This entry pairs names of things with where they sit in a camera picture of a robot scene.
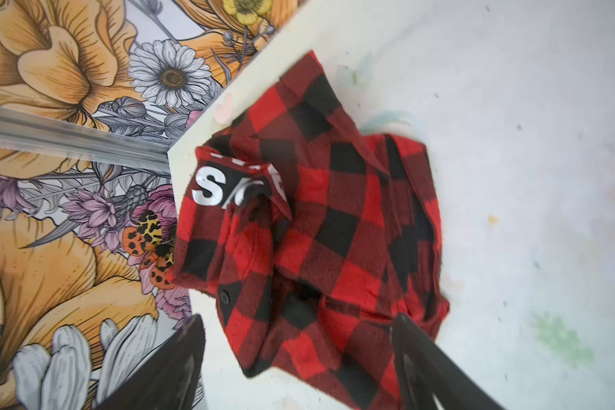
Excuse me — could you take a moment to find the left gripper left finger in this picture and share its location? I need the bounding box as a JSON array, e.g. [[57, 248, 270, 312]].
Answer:
[[93, 314, 207, 409]]

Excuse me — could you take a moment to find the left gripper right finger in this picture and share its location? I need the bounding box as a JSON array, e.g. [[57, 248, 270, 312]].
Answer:
[[391, 314, 502, 410]]

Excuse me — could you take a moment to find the red black plaid cloth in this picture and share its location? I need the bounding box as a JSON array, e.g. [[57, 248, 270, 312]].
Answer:
[[171, 53, 449, 409]]

